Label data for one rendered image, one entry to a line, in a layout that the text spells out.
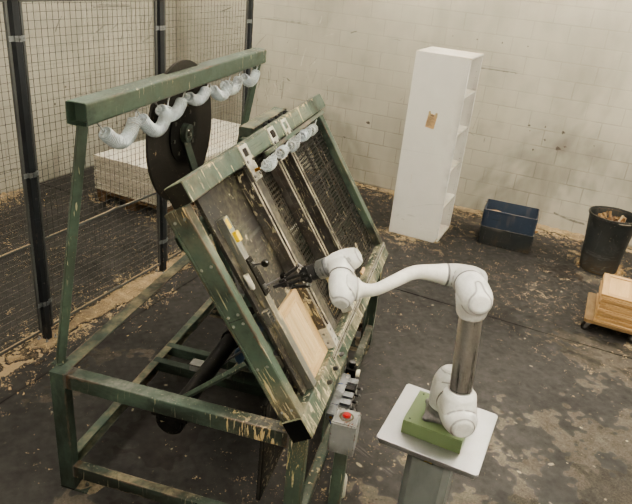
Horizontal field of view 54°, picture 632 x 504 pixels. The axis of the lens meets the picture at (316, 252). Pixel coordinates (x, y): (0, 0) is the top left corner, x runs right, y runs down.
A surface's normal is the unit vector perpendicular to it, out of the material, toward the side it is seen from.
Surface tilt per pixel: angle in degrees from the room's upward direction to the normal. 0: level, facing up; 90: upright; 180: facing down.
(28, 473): 0
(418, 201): 90
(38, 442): 0
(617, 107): 90
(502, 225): 90
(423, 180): 90
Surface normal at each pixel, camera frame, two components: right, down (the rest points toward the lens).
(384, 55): -0.43, 0.35
